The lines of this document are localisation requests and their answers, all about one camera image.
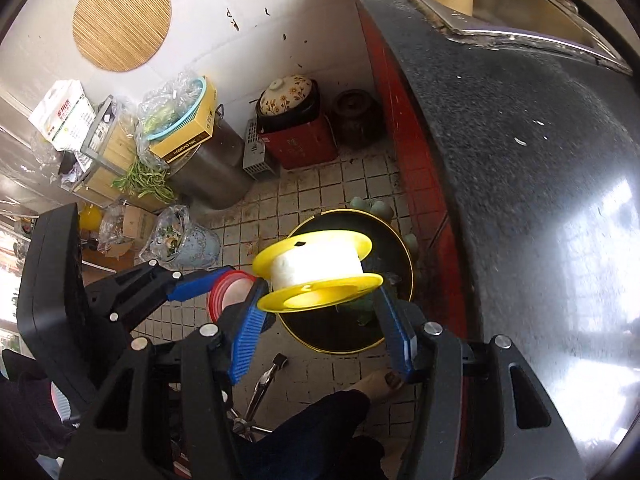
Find yellow spool white thread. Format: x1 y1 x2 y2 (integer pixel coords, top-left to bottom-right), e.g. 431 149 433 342
252 230 384 314

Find floral bucket with waste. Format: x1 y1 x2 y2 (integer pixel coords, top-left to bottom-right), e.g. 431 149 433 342
144 205 221 270

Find teal basket with bag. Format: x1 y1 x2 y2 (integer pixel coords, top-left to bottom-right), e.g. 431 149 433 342
138 72 206 142

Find red jar lid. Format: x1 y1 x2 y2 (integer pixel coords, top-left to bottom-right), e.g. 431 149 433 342
207 269 256 322

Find green beans bunch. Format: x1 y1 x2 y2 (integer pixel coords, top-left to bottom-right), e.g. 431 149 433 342
112 158 176 204

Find black trash bin yellow rim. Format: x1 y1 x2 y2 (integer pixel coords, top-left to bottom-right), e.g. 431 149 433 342
279 209 414 356

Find yellow cardboard box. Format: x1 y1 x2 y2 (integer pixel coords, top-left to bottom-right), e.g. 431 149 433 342
150 77 217 164

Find round bamboo mat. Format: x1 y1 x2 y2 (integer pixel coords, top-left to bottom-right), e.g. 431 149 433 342
72 0 171 73

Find grey perforated container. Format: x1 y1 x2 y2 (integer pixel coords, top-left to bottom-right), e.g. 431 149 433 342
243 118 278 180

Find floral ceramic pot lid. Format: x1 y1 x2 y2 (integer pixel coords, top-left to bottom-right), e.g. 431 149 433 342
258 75 312 116

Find steel pot on floor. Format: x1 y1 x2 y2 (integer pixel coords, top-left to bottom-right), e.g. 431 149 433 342
168 114 254 210

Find stainless steel sink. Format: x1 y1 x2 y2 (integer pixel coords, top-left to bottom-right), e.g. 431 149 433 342
409 0 632 75

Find red box on floor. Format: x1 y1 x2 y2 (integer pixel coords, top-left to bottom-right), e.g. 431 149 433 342
257 114 338 170

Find dark clay jar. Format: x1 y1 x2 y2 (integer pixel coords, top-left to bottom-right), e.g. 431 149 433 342
330 89 386 150

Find white carton box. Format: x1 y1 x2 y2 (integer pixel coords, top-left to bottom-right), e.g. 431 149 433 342
28 79 96 152

